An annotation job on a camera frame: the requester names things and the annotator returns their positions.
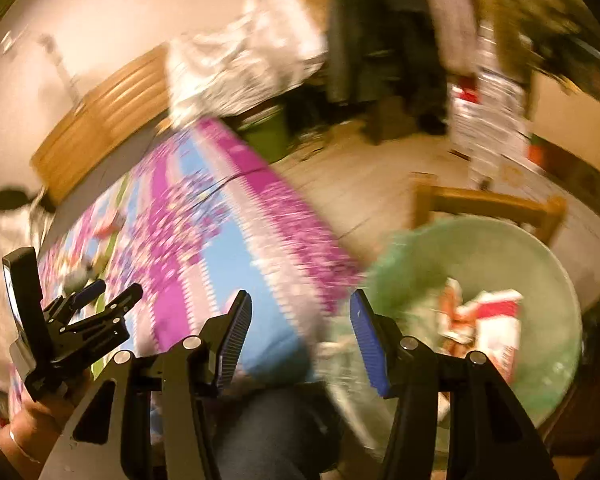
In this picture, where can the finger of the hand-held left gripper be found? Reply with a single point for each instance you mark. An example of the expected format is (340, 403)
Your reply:
(87, 292)
(112, 305)

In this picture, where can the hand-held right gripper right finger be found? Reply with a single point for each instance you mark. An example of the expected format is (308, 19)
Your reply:
(370, 345)

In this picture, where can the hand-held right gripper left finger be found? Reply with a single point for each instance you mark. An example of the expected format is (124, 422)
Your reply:
(232, 340)

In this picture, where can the pink box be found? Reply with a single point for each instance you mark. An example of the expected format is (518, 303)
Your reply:
(107, 227)

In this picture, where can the orange brown packet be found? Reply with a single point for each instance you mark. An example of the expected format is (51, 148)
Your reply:
(451, 310)

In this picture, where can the red and white box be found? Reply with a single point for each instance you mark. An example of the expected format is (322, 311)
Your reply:
(500, 330)

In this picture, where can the bin with green bag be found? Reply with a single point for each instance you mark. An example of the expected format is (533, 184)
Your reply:
(480, 255)

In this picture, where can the person's left forearm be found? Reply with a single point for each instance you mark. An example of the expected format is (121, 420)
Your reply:
(10, 460)

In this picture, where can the person's left hand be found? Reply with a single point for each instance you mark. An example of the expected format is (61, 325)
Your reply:
(45, 417)

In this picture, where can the silver satin cloth cover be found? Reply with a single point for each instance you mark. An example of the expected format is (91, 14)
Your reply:
(240, 60)
(5, 260)

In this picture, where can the bed with floral striped sheet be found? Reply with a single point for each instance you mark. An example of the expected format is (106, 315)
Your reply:
(195, 260)

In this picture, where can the person's leg in jeans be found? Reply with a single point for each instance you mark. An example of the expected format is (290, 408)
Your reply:
(265, 435)

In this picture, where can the black cloth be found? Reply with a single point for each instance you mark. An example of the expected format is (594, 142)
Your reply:
(5, 199)

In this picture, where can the wooden headboard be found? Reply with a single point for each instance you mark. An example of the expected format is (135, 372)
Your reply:
(95, 115)

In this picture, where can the light wooden stool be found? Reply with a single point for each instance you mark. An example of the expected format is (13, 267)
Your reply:
(480, 205)

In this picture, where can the green bucket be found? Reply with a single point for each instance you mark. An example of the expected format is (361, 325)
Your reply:
(265, 135)

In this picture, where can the stack of white packages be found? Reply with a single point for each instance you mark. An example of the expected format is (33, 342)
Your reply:
(485, 110)

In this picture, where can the black jacket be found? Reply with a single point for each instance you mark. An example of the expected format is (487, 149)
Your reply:
(410, 50)

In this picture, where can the dark green jacket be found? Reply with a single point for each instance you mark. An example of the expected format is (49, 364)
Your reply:
(350, 35)

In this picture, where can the pink curtain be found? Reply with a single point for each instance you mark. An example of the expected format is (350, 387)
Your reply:
(445, 10)

